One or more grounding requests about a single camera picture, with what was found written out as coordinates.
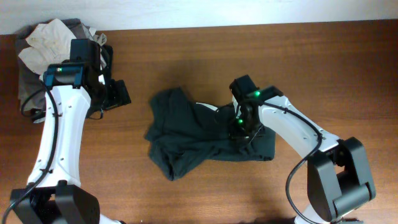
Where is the dark green t-shirt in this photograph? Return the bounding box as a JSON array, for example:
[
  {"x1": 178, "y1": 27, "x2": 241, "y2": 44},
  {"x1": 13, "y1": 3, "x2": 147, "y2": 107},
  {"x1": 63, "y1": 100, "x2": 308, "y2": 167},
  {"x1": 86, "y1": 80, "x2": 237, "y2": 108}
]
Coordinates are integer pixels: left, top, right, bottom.
[{"x1": 145, "y1": 88, "x2": 275, "y2": 181}]

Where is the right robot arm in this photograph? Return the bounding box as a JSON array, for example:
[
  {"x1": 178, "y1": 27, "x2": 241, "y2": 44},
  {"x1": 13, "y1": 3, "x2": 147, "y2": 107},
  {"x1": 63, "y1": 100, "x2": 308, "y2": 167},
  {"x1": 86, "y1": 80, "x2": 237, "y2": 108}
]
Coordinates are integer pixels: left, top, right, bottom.
[{"x1": 229, "y1": 84, "x2": 376, "y2": 223}]

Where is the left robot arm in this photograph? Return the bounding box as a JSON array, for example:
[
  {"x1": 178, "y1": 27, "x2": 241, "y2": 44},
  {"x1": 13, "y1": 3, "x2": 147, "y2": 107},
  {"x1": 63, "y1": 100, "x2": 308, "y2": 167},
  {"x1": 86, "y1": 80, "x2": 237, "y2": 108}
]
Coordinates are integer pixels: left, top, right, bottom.
[{"x1": 1, "y1": 62, "x2": 130, "y2": 223}]

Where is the beige folded garment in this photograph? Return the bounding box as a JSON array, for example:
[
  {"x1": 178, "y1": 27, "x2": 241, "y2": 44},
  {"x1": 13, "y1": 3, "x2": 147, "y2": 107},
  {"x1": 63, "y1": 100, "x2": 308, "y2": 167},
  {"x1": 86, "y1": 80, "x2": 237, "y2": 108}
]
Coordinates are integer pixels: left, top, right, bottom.
[{"x1": 17, "y1": 26, "x2": 108, "y2": 112}]

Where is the white folded garment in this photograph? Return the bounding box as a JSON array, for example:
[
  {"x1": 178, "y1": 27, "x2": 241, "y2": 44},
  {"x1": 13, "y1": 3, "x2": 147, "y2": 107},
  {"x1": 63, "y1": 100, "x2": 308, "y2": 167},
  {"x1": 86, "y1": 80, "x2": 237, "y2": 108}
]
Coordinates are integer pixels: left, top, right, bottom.
[{"x1": 18, "y1": 19, "x2": 76, "y2": 75}]

